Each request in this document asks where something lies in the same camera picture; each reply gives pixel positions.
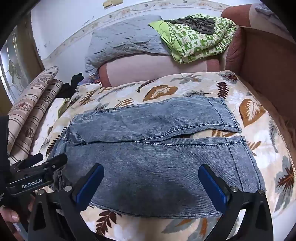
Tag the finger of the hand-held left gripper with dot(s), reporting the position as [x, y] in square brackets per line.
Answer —
[34, 158]
[56, 161]

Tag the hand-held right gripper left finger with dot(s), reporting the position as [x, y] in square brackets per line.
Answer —
[90, 185]

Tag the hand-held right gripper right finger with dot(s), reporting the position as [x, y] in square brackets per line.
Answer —
[212, 185]

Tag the blue denim pants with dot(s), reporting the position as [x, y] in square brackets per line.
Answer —
[150, 166]

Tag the person's left hand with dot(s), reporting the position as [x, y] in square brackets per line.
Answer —
[12, 217]

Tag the cream floral bedsheet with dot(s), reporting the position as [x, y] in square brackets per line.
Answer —
[52, 120]

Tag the black cloth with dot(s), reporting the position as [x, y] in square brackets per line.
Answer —
[72, 82]

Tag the colourful patterned cloth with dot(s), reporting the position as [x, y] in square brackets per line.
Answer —
[91, 78]

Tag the wooden door with glass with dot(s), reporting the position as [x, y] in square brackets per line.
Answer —
[16, 64]

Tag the leaf print blanket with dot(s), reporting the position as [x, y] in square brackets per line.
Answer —
[161, 90]

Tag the pink sofa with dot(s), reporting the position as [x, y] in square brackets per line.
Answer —
[150, 67]

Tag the grey quilted blanket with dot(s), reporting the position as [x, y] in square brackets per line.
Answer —
[120, 41]

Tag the green patterned quilt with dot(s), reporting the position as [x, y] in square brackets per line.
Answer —
[196, 45]

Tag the dark grey garment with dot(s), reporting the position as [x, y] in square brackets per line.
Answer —
[196, 25]

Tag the grey cloth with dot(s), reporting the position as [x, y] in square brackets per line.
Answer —
[266, 11]

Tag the beige wall switch plate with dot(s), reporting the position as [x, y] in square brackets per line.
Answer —
[117, 1]
[107, 4]

